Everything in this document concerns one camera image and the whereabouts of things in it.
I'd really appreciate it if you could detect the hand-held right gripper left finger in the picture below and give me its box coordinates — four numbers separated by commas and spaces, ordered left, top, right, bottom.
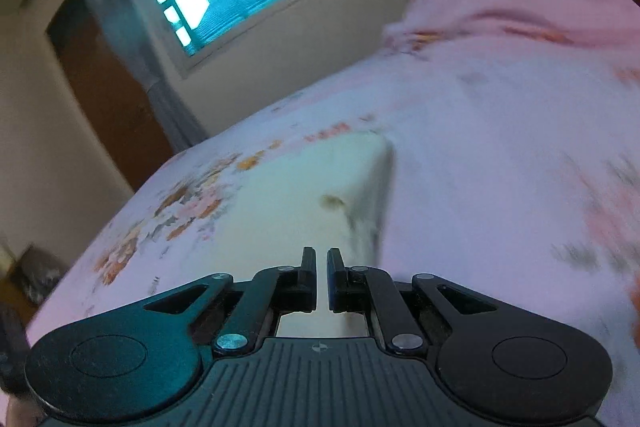
144, 246, 319, 356

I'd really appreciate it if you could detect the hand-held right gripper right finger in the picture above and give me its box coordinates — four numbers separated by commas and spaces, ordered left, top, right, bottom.
325, 246, 499, 353

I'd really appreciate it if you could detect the cream small cloth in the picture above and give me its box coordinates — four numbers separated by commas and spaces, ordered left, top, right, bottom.
219, 131, 397, 339

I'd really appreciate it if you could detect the dark object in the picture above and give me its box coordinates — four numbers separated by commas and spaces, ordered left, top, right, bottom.
9, 245, 69, 306

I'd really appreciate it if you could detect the floral bed sheet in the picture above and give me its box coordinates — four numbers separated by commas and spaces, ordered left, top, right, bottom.
25, 42, 640, 427

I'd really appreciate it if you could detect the brown wooden door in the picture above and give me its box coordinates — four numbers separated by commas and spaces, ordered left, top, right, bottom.
46, 0, 175, 194

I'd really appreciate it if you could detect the grey curtain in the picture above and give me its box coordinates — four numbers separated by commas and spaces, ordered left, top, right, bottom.
69, 0, 210, 154

